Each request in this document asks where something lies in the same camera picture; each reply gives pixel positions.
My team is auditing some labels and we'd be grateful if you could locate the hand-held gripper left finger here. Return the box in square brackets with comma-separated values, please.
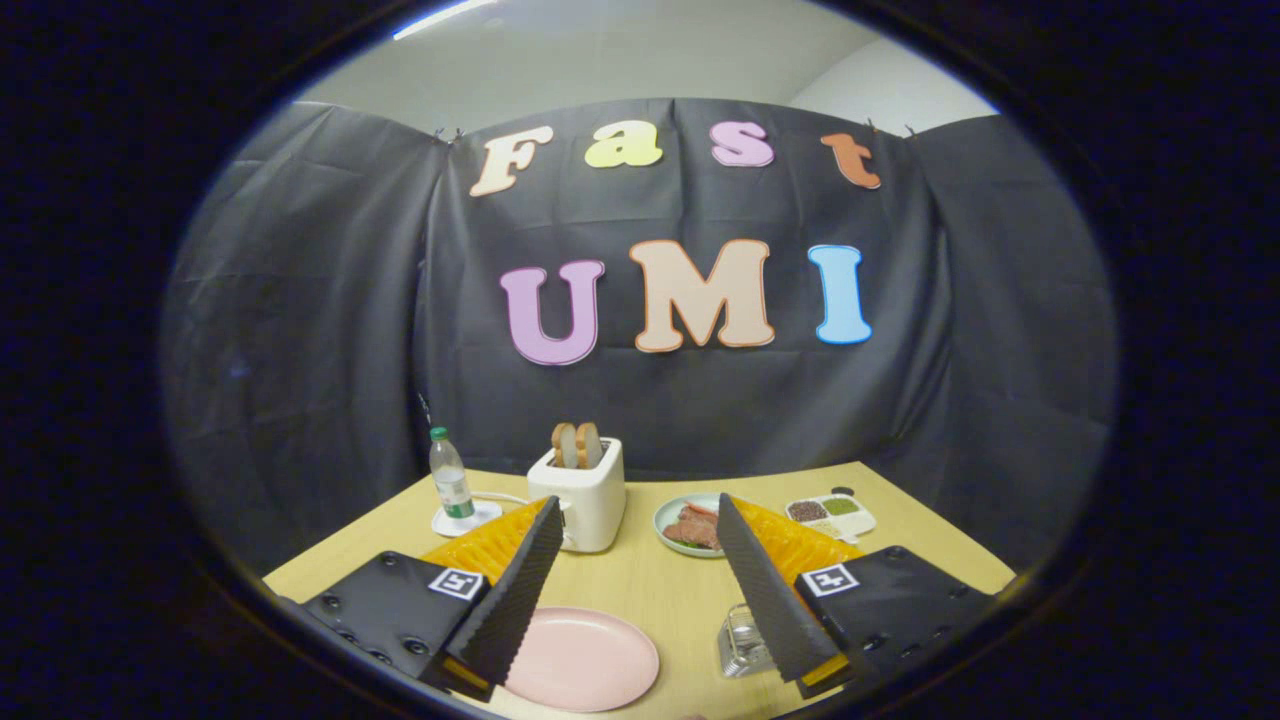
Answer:
[300, 495, 566, 703]

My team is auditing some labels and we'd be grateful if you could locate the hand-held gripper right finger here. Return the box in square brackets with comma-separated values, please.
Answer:
[715, 493, 1001, 701]

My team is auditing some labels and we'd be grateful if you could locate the white square coaster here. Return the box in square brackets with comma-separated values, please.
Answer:
[432, 500, 504, 538]

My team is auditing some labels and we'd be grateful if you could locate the sliced meat with garnish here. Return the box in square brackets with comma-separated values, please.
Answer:
[663, 503, 723, 550]

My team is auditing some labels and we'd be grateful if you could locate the white divided condiment dish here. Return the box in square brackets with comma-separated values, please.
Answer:
[785, 488, 878, 544]

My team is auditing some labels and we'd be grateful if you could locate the pink round plate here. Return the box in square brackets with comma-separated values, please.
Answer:
[503, 606, 661, 713]

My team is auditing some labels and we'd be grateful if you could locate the white toaster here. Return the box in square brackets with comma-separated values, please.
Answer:
[527, 437, 627, 554]

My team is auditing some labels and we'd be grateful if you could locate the clear plastic water bottle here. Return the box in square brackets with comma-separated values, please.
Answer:
[429, 427, 475, 519]

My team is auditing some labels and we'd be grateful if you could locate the pale green oval plate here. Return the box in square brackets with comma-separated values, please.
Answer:
[653, 493, 731, 558]

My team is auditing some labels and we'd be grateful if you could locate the black backdrop cloth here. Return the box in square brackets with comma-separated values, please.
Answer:
[160, 97, 1119, 581]

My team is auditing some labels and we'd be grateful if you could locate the metal wire cutlery rack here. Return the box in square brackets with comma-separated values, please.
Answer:
[717, 603, 776, 679]

